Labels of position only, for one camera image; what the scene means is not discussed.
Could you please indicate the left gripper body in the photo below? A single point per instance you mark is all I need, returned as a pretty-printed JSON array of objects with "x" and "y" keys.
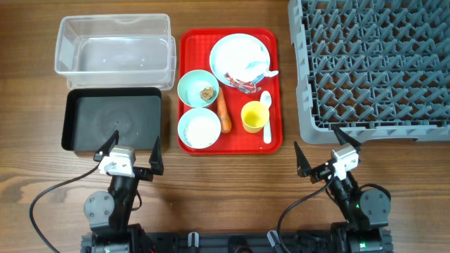
[{"x": 143, "y": 173}]

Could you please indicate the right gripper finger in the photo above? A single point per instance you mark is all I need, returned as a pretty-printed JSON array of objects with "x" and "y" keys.
[
  {"x": 303, "y": 167},
  {"x": 344, "y": 138}
]

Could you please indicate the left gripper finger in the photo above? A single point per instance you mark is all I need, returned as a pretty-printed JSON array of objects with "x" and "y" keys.
[
  {"x": 155, "y": 160},
  {"x": 105, "y": 149}
]

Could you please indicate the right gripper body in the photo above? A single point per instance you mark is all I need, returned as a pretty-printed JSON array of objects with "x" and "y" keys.
[{"x": 319, "y": 172}]

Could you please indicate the white rice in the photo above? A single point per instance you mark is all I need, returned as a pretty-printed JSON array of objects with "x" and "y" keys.
[{"x": 201, "y": 132}]

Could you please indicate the light blue bowl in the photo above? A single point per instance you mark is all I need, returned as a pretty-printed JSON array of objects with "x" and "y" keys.
[{"x": 195, "y": 112}]

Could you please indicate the yellow cup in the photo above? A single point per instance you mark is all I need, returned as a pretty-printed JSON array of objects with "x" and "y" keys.
[{"x": 254, "y": 116}]

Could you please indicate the green bowl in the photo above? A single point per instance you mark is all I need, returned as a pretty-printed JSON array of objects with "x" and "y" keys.
[{"x": 192, "y": 83}]

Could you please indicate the brown food scrap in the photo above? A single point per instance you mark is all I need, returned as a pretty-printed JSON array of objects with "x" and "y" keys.
[{"x": 207, "y": 93}]

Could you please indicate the red snack wrapper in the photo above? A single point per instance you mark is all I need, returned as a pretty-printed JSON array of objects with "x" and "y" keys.
[{"x": 245, "y": 87}]

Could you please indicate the white napkin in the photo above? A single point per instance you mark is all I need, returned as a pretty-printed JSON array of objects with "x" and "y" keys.
[{"x": 246, "y": 59}]

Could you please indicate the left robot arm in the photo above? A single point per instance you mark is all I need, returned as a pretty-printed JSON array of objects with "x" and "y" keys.
[{"x": 109, "y": 211}]

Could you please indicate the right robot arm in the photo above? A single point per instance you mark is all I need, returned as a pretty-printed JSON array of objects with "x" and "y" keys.
[{"x": 365, "y": 208}]

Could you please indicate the black waste tray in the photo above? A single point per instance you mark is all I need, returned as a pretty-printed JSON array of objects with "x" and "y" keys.
[{"x": 93, "y": 115}]

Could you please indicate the grey dishwasher rack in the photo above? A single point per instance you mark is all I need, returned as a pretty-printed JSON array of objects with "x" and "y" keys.
[{"x": 375, "y": 69}]

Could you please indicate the orange carrot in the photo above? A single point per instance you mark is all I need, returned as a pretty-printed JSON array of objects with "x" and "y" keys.
[{"x": 222, "y": 113}]

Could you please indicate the clear plastic bin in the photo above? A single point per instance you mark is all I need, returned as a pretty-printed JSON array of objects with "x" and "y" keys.
[{"x": 116, "y": 50}]

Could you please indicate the red serving tray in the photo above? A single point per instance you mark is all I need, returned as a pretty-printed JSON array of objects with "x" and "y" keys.
[{"x": 195, "y": 48}]

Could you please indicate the light blue plate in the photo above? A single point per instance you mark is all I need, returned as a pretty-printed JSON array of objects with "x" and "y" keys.
[{"x": 225, "y": 52}]

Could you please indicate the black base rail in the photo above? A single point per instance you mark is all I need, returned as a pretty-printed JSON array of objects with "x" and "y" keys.
[{"x": 235, "y": 242}]

